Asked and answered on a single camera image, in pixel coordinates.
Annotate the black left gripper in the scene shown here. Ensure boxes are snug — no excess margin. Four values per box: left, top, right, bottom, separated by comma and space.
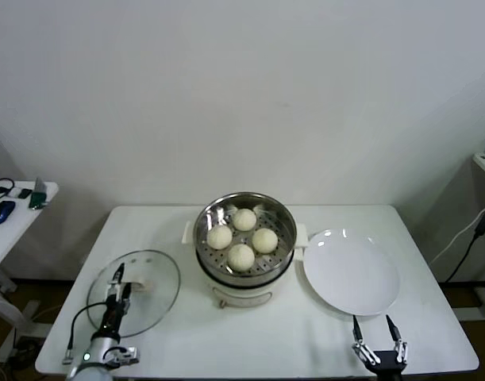
99, 261, 133, 339

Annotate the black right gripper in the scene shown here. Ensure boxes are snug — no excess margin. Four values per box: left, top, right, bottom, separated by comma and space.
351, 315, 409, 381

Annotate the glass lid with cream handle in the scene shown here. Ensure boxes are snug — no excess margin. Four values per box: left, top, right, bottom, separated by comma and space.
86, 248, 182, 338

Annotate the white steamed baozi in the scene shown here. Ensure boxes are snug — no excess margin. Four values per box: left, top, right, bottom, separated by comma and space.
226, 243, 256, 273
251, 229, 279, 254
231, 207, 258, 232
206, 225, 233, 251

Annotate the steel perforated steamer basket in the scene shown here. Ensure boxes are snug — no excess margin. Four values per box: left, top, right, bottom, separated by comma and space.
181, 191, 309, 287

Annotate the white round plate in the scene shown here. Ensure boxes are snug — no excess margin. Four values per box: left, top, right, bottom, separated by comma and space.
303, 228, 402, 318

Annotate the white table base foot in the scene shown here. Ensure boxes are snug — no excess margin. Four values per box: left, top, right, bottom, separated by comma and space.
458, 286, 485, 323
0, 299, 55, 362

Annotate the white side table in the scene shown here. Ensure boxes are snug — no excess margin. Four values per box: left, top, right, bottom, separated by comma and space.
0, 179, 60, 318

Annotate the green and grey tool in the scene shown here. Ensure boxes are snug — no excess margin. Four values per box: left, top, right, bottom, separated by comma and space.
29, 177, 51, 210

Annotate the blue rounded device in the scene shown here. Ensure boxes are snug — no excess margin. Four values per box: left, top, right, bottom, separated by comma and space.
0, 200, 17, 226

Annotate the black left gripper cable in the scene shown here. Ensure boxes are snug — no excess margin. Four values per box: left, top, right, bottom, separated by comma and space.
61, 303, 108, 365

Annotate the white power cable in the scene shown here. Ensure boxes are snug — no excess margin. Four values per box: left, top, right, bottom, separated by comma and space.
429, 198, 485, 267

